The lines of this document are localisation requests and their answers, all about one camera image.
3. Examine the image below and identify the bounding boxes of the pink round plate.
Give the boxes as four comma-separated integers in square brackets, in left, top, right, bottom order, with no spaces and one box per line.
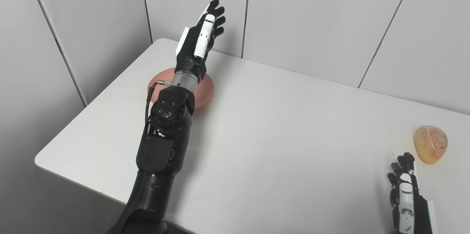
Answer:
[147,68,215,110]

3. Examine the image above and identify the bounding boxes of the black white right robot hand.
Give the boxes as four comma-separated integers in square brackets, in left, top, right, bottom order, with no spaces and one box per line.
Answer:
[387,152,438,234]

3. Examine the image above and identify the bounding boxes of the golden bread roll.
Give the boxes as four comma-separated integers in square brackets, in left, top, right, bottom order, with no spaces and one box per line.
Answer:
[414,125,448,164]

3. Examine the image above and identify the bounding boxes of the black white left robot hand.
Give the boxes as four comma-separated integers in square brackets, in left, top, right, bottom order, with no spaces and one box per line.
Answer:
[175,0,226,84]

